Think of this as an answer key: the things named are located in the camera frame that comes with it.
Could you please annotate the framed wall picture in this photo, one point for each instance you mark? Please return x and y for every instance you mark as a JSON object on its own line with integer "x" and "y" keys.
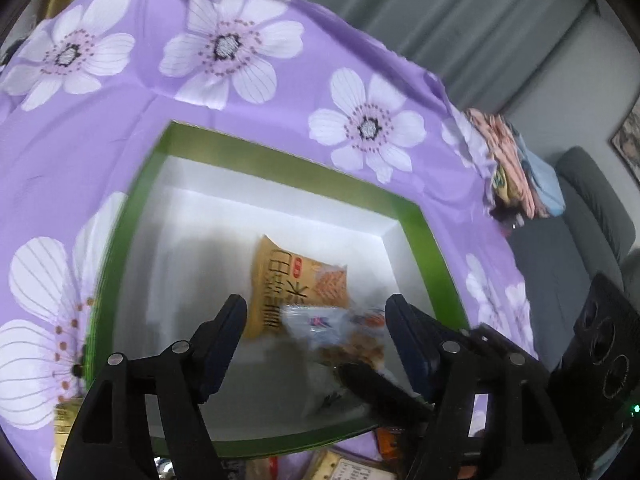
{"x": 627, "y": 145}

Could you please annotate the purple floral cloth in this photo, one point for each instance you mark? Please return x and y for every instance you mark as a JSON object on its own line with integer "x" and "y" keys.
{"x": 150, "y": 110}

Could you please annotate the clear snack packet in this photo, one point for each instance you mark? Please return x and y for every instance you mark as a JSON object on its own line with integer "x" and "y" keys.
{"x": 350, "y": 345}

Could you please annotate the yellow snack packet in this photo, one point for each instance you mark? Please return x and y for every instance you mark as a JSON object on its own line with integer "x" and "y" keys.
{"x": 67, "y": 425}

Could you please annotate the grey curtain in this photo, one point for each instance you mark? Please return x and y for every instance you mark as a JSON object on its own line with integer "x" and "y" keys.
{"x": 450, "y": 10}

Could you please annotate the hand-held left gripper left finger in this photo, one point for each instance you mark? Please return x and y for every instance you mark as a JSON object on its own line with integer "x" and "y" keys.
{"x": 225, "y": 340}

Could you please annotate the grey sofa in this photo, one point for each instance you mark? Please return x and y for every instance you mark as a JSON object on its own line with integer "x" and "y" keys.
{"x": 550, "y": 260}

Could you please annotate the orange snack packet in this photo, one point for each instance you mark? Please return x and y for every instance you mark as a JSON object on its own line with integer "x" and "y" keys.
{"x": 280, "y": 285}
{"x": 395, "y": 442}

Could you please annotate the green cardboard box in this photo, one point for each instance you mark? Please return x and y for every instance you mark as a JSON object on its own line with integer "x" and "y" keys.
{"x": 415, "y": 230}

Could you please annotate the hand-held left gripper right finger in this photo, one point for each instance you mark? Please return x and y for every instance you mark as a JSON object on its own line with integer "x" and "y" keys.
{"x": 407, "y": 345}

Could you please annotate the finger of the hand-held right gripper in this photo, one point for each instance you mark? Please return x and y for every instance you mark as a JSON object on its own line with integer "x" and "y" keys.
{"x": 380, "y": 387}

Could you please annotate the beige snack packet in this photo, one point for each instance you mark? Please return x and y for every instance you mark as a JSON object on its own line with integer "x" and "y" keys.
{"x": 345, "y": 467}

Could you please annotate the pile of folded clothes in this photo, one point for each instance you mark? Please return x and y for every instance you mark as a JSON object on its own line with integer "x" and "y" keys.
{"x": 515, "y": 160}

